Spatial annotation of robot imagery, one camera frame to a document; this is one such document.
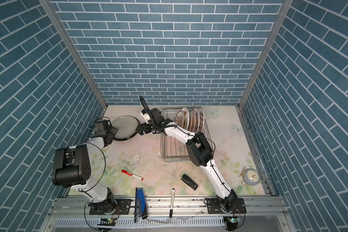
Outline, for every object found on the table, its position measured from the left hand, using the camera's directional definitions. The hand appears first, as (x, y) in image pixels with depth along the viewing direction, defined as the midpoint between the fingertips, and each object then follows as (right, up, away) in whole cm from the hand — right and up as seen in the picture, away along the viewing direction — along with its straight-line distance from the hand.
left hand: (114, 129), depth 97 cm
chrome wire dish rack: (+40, -14, -4) cm, 43 cm away
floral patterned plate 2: (+56, +8, -4) cm, 57 cm away
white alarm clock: (+85, -26, -16) cm, 90 cm away
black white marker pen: (+40, -40, -25) cm, 62 cm away
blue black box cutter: (+25, -39, -26) cm, 53 cm away
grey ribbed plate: (+5, +1, +10) cm, 12 cm away
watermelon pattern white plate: (+49, +8, -4) cm, 50 cm away
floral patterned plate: (+53, +6, -6) cm, 54 cm away
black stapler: (+50, -28, -18) cm, 60 cm away
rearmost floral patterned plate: (+58, +7, -8) cm, 59 cm away
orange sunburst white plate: (+44, +7, +4) cm, 45 cm away
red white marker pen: (+17, -26, -13) cm, 34 cm away
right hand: (+19, +2, -3) cm, 19 cm away
